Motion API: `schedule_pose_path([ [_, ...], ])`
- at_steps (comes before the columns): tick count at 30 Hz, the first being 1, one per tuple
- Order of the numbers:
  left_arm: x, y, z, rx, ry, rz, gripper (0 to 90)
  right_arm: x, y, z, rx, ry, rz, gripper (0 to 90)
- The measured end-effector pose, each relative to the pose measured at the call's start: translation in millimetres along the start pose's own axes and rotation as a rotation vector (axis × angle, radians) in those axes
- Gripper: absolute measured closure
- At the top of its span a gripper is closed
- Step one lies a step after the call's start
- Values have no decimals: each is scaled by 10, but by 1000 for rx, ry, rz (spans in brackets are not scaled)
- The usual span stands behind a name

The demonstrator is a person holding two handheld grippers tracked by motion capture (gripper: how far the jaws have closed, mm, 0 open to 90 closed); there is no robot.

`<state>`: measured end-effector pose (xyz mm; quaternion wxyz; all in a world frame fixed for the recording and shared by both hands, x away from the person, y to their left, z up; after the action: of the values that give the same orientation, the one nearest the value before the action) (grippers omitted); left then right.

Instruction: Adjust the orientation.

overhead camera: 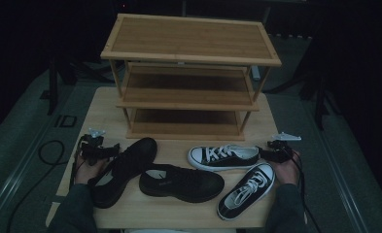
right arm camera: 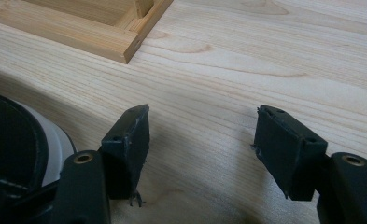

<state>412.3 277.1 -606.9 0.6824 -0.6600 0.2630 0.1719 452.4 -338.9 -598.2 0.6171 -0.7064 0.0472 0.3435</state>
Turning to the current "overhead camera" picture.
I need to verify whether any person's right hand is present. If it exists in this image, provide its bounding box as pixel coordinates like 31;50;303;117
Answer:
270;151;304;186

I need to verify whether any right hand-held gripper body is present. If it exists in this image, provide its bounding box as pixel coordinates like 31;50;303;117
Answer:
267;131;302;164

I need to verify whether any hand-held gripper cable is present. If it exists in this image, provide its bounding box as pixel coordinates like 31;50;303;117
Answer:
287;149;324;233
68;135;86;192

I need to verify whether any black leather shoe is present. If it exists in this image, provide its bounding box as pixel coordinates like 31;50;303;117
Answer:
138;163;226;204
87;137;158;210

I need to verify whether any black stand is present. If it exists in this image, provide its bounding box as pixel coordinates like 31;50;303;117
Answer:
265;57;342;132
39;54;115;117

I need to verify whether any black floor cable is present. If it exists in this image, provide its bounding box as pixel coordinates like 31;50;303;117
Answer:
5;139;70;233

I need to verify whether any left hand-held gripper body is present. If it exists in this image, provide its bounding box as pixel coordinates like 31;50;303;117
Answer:
78;128;107;167

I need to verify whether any person's left hand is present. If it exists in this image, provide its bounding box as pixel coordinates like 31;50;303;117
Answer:
74;156;110;186

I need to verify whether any wooden three-tier shoe rack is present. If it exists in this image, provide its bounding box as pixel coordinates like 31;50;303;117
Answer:
99;13;283;142

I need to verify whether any right hand-held gripper cable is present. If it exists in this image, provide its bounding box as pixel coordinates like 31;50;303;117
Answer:
287;149;324;233

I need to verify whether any black white canvas sneaker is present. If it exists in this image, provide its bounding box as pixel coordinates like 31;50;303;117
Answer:
187;144;260;173
216;162;276;222

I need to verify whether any left hand-held gripper cable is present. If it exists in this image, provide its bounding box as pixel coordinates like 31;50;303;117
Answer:
68;135;86;192

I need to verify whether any grey metal floor rail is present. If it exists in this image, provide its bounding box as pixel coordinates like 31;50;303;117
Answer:
0;106;61;227
318;129;372;233

